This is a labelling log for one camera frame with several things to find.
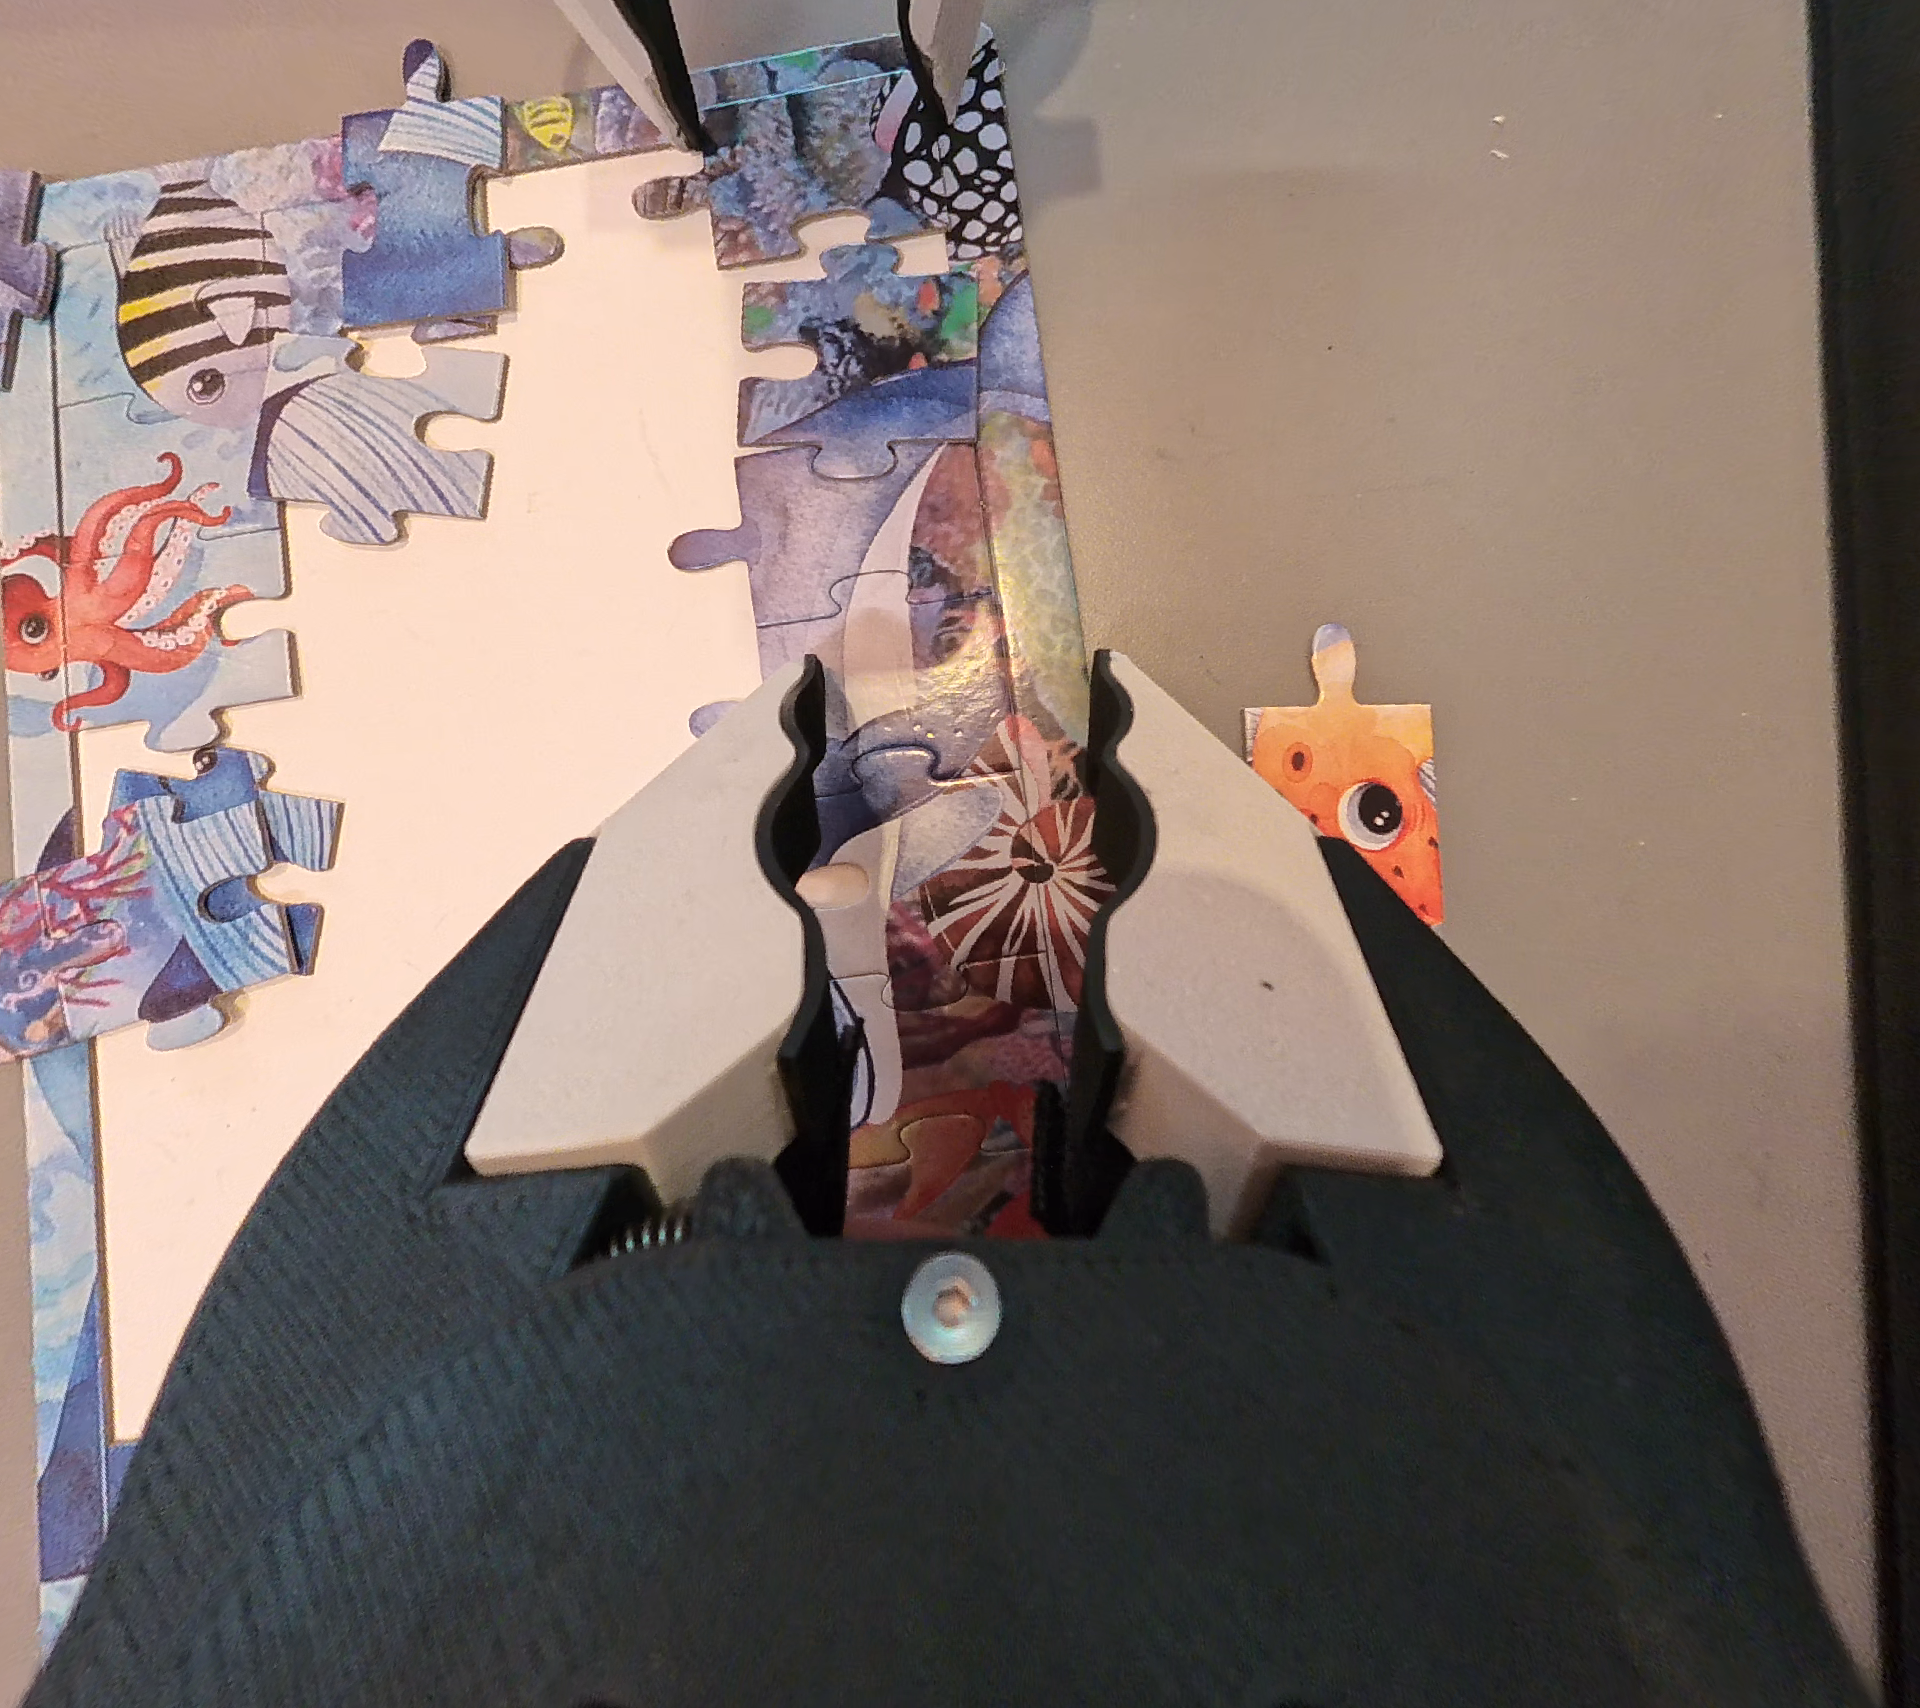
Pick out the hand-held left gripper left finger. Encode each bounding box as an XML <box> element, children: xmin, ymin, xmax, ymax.
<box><xmin>465</xmin><ymin>655</ymin><xmax>864</xmax><ymax>1242</ymax></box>

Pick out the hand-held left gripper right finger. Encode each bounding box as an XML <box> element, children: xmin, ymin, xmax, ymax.
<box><xmin>1026</xmin><ymin>650</ymin><xmax>1446</xmax><ymax>1242</ymax></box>

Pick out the orange print puzzle piece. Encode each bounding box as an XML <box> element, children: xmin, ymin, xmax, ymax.
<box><xmin>1242</xmin><ymin>624</ymin><xmax>1446</xmax><ymax>930</ymax></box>

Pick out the sea print puzzle board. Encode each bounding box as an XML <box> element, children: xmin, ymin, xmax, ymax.
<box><xmin>0</xmin><ymin>28</ymin><xmax>1091</xmax><ymax>1591</ymax></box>

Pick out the lavender coral puzzle piece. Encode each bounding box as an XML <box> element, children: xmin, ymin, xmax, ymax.
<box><xmin>637</xmin><ymin>89</ymin><xmax>902</xmax><ymax>271</ymax></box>

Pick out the lavender white whale puzzle piece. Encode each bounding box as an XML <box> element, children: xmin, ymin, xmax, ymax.
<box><xmin>691</xmin><ymin>569</ymin><xmax>963</xmax><ymax>743</ymax></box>

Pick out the purple white sail puzzle piece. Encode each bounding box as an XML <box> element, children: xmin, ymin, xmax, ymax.
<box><xmin>667</xmin><ymin>448</ymin><xmax>992</xmax><ymax>600</ymax></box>

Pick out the pale striped whale puzzle piece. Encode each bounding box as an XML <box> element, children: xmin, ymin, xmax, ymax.
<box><xmin>252</xmin><ymin>335</ymin><xmax>512</xmax><ymax>549</ymax></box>

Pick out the coral striped edge puzzle piece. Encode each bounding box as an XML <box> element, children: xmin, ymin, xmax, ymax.
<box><xmin>91</xmin><ymin>748</ymin><xmax>349</xmax><ymax>1050</ymax></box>

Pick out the mottled lavender yellow fish piece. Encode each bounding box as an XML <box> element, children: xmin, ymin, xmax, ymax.
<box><xmin>262</xmin><ymin>208</ymin><xmax>362</xmax><ymax>346</ymax></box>

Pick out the blue dark coral puzzle piece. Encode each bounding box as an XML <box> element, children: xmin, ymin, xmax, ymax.
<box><xmin>738</xmin><ymin>238</ymin><xmax>984</xmax><ymax>451</ymax></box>

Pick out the blue red coral puzzle piece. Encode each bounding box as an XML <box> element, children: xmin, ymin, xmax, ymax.
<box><xmin>0</xmin><ymin>822</ymin><xmax>152</xmax><ymax>1059</ymax></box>

